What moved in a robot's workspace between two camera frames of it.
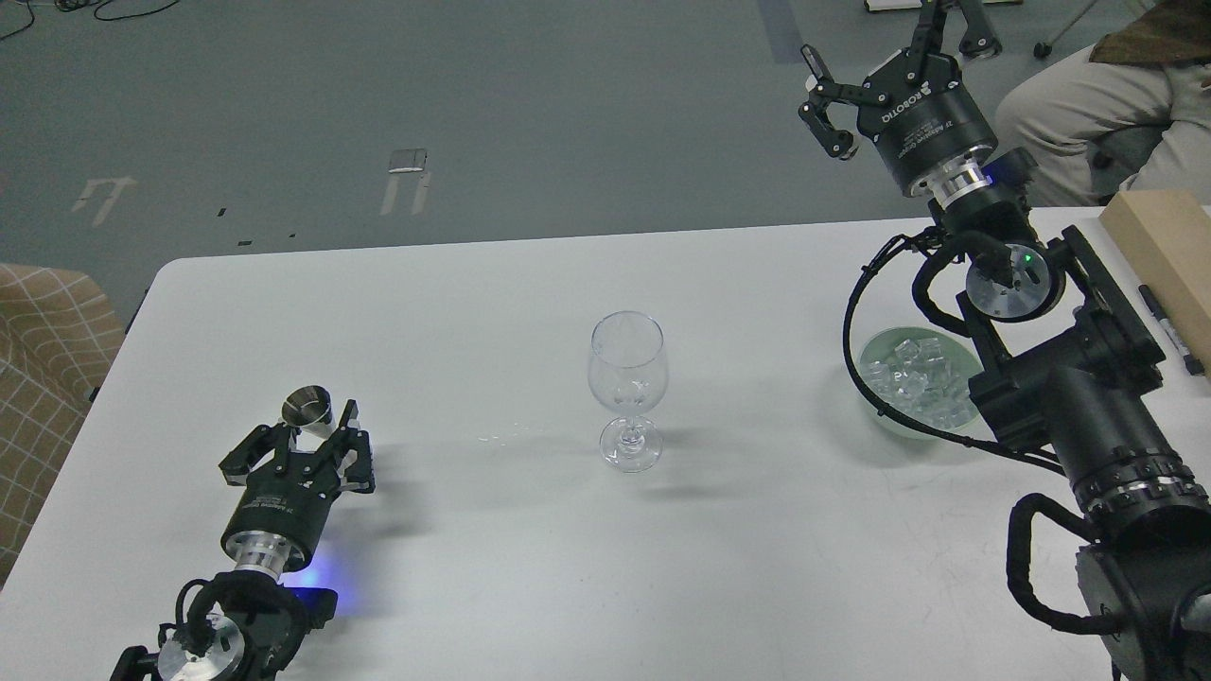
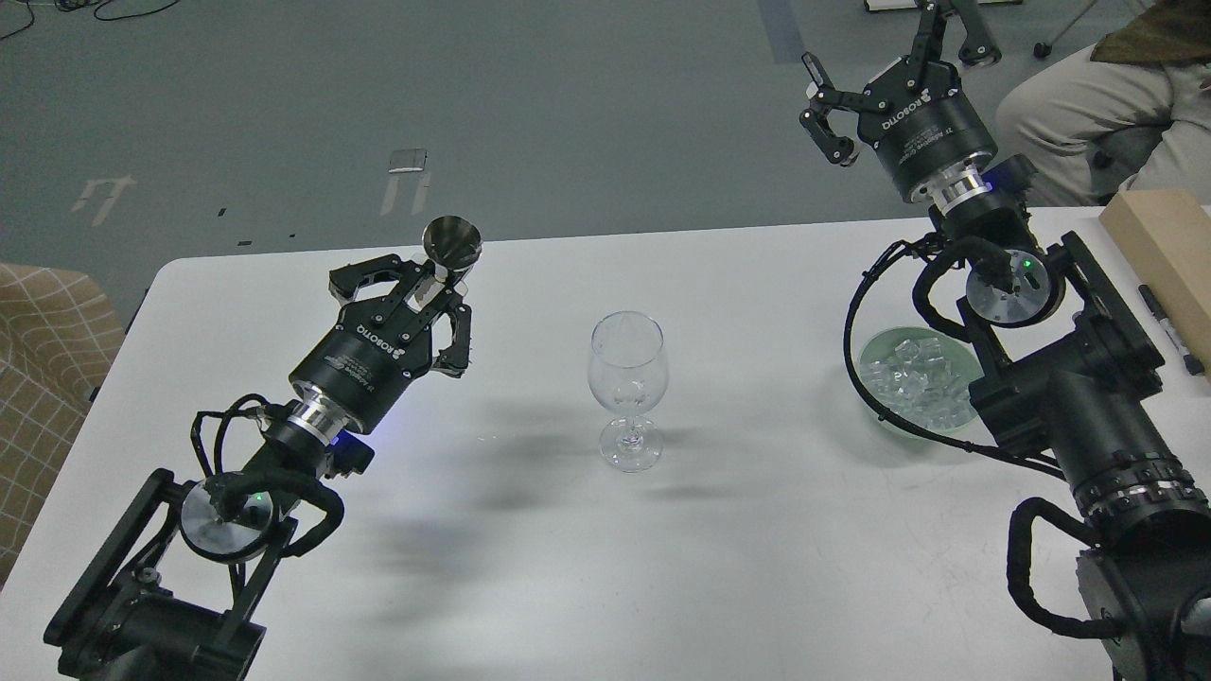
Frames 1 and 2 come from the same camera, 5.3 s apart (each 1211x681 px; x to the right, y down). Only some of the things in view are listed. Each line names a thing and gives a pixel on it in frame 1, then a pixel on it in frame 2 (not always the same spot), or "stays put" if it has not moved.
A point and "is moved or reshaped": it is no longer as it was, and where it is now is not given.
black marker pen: (1193, 363) stays put
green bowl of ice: (920, 375) stays put
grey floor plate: (407, 160) stays put
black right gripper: (934, 132) stays put
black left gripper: (287, 498) to (361, 367)
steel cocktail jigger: (307, 410) is moved or reshaped
